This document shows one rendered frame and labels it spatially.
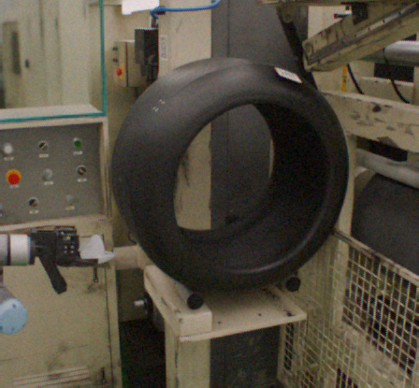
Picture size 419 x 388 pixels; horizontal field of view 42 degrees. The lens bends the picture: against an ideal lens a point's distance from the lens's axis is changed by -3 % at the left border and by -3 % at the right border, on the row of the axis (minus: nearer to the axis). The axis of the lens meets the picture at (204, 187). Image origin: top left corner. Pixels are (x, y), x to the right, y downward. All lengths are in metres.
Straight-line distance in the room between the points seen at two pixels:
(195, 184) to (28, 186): 0.63
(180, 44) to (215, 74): 0.38
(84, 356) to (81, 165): 0.75
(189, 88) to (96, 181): 0.87
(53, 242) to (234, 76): 0.57
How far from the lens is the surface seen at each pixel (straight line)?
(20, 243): 1.36
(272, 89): 1.33
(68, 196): 2.07
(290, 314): 1.60
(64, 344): 2.25
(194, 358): 1.99
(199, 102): 1.26
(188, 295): 1.44
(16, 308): 1.26
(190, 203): 1.75
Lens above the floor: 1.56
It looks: 16 degrees down
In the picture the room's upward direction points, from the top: straight up
